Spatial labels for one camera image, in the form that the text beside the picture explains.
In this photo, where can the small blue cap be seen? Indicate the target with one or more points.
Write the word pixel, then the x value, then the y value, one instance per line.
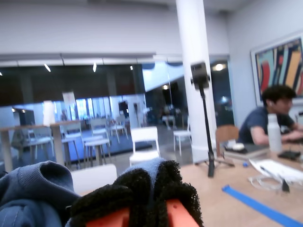
pixel 245 164

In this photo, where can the white pillar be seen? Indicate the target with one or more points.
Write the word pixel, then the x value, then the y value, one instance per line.
pixel 191 35

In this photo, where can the wooden chair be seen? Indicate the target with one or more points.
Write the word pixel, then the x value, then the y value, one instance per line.
pixel 227 134

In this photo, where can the small white case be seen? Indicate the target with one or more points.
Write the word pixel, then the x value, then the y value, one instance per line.
pixel 237 146

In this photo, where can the flat black device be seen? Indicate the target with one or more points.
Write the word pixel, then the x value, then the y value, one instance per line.
pixel 288 154

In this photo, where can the long blue tape strip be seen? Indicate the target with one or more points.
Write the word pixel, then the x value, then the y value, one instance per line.
pixel 260 206

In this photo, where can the wooden high table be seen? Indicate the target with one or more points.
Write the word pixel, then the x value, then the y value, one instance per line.
pixel 58 142

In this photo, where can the black camera on tripod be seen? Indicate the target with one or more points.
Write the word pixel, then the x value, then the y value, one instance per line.
pixel 200 75

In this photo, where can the white stool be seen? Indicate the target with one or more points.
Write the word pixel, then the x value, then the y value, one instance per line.
pixel 97 142

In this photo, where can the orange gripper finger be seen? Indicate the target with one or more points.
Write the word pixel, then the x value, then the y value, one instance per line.
pixel 177 189
pixel 113 201

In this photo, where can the white bottle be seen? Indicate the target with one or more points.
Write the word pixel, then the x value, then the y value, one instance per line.
pixel 274 137

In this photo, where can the black binder clip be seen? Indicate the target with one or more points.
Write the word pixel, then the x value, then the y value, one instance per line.
pixel 285 188

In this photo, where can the blue printed T-shirt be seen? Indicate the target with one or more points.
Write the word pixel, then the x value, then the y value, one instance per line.
pixel 35 189

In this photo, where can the colourful framed painting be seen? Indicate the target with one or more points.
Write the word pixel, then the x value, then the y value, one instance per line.
pixel 279 63

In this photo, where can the white papers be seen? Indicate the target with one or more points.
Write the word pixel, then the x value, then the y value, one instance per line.
pixel 284 170

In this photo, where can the person in dark T-shirt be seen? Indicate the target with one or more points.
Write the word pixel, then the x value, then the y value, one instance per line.
pixel 258 123

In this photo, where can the dark pen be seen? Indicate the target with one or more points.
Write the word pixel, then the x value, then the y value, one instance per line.
pixel 266 170

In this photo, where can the grey laptop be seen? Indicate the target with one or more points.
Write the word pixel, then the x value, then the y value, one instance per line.
pixel 253 151

